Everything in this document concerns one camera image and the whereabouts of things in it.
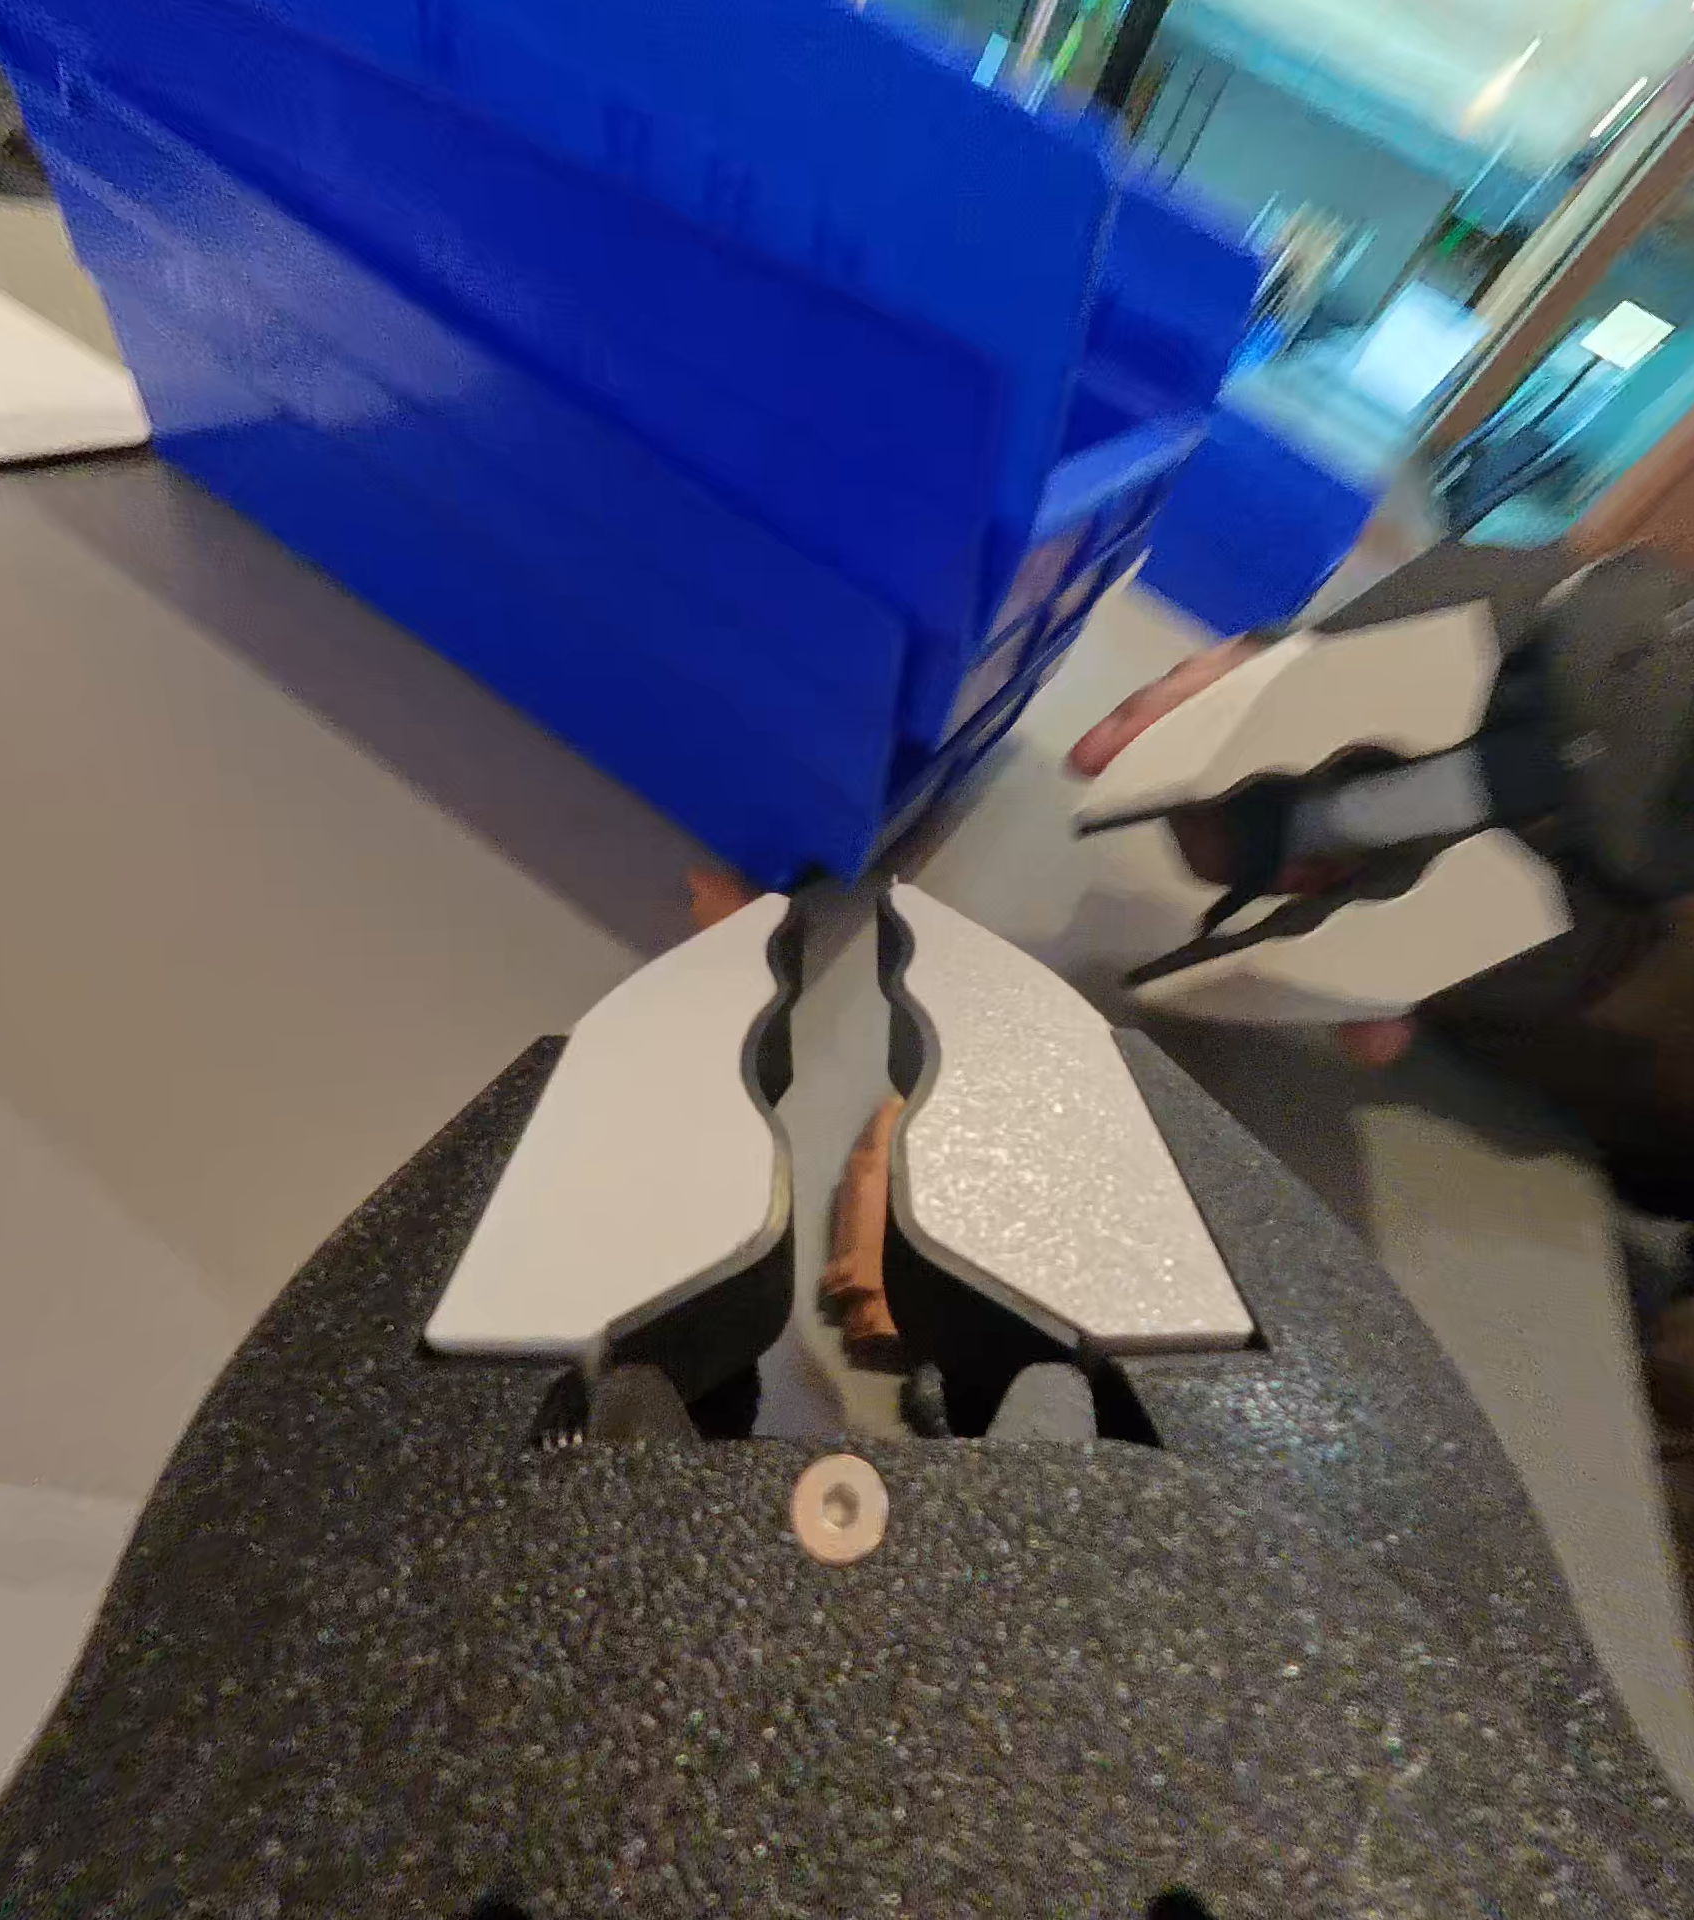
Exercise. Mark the blue plastic storage bin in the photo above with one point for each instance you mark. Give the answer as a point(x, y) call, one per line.
point(563, 645)
point(563, 225)

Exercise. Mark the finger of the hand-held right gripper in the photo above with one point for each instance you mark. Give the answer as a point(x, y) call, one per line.
point(1313, 705)
point(1387, 944)

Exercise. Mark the person's right forearm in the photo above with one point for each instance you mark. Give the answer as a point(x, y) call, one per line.
point(1686, 1050)

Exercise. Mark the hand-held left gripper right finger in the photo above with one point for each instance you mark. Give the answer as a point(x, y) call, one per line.
point(1073, 1184)

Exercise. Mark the small brown toy brick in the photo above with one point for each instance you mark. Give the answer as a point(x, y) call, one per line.
point(863, 1230)

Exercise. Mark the person's right hand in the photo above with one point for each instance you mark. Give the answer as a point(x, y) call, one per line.
point(1133, 728)

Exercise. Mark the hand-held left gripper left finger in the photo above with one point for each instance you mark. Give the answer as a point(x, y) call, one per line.
point(606, 1184)

